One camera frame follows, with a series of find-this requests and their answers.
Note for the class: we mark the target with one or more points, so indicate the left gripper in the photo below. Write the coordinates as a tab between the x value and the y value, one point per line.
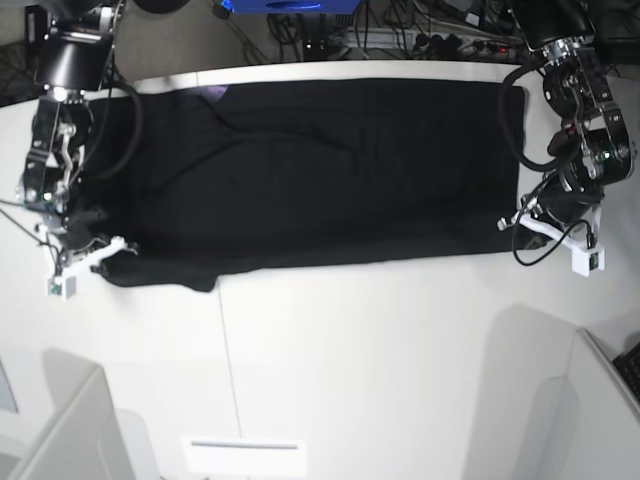
549	216

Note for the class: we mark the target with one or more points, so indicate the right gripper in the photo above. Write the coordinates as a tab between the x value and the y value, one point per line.
79	239

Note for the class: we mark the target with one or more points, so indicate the black T-shirt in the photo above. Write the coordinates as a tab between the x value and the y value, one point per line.
300	174

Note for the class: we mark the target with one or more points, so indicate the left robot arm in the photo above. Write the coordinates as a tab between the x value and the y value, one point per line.
592	148

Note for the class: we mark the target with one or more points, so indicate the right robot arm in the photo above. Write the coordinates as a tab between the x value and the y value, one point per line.
77	58

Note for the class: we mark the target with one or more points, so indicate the black keyboard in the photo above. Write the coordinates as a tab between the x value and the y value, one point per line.
628	366

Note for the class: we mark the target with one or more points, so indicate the white left partition panel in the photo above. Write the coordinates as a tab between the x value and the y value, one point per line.
82	439

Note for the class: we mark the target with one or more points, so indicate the white partition panel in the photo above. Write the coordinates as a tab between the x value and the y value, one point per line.
82	439
596	429

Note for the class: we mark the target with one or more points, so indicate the white power strip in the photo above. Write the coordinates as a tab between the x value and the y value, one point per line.
455	45

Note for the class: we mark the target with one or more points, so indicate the white right partition panel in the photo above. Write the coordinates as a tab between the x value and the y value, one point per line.
596	429

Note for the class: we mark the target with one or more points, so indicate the blue box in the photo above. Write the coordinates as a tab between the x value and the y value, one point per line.
291	6

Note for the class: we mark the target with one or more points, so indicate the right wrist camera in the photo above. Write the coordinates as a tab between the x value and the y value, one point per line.
61	286

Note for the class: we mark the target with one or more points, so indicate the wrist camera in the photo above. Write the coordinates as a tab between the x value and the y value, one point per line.
584	261
61	286

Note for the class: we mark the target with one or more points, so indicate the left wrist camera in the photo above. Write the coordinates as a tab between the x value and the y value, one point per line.
584	261

